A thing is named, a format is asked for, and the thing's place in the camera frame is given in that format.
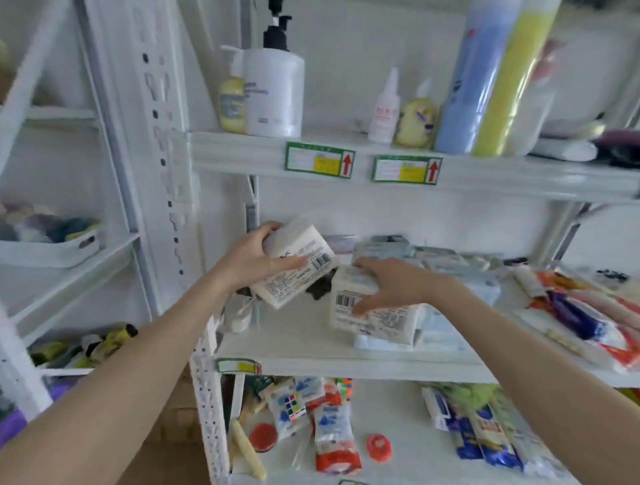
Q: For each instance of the colourful puzzle cube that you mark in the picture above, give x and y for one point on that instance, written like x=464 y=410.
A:
x=344 y=388

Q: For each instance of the person's left forearm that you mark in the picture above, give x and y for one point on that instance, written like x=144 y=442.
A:
x=115 y=389

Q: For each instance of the white round pouch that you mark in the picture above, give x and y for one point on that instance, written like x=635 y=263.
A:
x=237 y=315

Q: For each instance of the person's right forearm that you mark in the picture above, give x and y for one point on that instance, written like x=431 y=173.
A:
x=550 y=380

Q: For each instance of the yellow lotion bottle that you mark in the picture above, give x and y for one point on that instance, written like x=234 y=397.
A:
x=416 y=125

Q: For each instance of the purple basin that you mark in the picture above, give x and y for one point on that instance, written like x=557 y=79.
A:
x=12 y=427

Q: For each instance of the black fabric piece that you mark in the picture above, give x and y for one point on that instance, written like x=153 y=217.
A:
x=320 y=289

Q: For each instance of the tall yellow-green cylinder pack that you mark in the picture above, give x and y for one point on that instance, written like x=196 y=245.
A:
x=515 y=85

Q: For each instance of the cream rolling pin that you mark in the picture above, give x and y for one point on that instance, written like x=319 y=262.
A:
x=247 y=449

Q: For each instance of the yellow bottle white pump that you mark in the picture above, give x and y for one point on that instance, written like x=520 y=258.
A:
x=232 y=105

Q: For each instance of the black torch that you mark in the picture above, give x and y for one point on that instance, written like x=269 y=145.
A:
x=515 y=261

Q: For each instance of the cube puzzle in packet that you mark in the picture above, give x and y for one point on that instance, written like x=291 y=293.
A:
x=290 y=407

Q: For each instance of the red round lid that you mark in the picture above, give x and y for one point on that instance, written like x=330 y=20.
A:
x=263 y=438

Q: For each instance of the navy wet wipes pack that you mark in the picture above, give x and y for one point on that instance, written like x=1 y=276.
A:
x=575 y=315

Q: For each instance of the white tube yellowish cap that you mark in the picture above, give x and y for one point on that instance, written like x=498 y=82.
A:
x=575 y=130

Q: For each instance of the large white bottle black pump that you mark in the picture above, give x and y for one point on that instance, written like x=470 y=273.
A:
x=274 y=95

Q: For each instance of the white metal side rack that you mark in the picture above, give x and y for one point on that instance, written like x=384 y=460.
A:
x=65 y=280

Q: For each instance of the pile of red white packets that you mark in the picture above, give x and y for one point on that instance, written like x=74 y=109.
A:
x=615 y=355

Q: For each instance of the pile of hand tools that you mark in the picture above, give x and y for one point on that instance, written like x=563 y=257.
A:
x=85 y=349

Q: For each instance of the white metal shelving unit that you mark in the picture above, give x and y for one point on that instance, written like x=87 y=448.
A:
x=300 y=345

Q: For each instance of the pack of black-capped pens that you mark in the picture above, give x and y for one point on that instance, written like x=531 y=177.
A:
x=612 y=276

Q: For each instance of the white bottle pink pump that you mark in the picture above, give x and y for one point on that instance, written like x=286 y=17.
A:
x=537 y=115

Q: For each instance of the white blue red salt bag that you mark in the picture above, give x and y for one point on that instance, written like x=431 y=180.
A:
x=335 y=439
x=310 y=388

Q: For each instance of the brown cardboard box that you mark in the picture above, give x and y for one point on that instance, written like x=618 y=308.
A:
x=170 y=444

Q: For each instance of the tall blue cylinder pack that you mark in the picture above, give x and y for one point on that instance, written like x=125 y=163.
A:
x=475 y=80

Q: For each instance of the small blue noodle bag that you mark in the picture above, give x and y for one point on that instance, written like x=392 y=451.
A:
x=465 y=439

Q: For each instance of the green plastic bag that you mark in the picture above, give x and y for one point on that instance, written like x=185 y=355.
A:
x=465 y=392

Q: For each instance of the plain white tube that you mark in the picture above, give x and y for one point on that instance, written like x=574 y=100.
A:
x=565 y=150

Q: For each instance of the white blue noodle bag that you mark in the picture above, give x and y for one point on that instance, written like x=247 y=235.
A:
x=535 y=447

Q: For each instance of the person's right hand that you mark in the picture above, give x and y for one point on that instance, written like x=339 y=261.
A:
x=400 y=287

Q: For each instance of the white plastic tray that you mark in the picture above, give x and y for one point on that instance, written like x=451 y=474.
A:
x=50 y=252

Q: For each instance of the orange round tape dispenser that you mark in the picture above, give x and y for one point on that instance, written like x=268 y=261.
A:
x=378 y=447

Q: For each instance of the green bordered shelf label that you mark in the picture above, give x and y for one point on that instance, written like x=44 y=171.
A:
x=305 y=160
x=239 y=367
x=390 y=170

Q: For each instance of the stack of pale tissue packs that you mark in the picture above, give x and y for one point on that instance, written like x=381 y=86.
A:
x=450 y=327

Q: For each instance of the white spray bottle red label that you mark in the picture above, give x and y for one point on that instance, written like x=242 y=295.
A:
x=384 y=115

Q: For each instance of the blue yellow noodle bag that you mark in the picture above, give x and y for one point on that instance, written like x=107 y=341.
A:
x=495 y=439

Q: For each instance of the person's left hand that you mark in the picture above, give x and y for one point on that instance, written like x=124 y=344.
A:
x=245 y=265

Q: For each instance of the white blue wipes pack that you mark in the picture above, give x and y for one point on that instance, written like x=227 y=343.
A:
x=435 y=408

